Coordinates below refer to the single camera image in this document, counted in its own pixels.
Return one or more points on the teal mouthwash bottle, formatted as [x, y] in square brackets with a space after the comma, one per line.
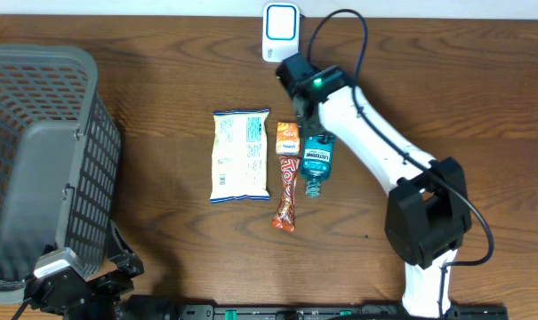
[316, 162]

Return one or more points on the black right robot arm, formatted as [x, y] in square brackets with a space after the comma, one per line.
[426, 219]

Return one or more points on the dark grey plastic basket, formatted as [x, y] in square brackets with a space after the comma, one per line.
[59, 158]

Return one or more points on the cream snack bag blue edges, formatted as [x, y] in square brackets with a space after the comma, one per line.
[239, 156]

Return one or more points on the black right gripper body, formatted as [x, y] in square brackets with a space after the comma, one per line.
[312, 125]

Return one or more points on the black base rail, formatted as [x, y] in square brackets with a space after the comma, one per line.
[373, 312]

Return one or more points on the white barcode scanner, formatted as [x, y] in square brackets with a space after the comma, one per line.
[280, 31]

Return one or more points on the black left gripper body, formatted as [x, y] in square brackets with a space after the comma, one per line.
[104, 291]

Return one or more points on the small orange tissue pack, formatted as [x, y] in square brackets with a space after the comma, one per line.
[288, 139]

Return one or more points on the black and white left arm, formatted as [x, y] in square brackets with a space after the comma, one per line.
[136, 307]

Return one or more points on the red orange candy bar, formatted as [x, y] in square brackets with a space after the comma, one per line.
[284, 217]

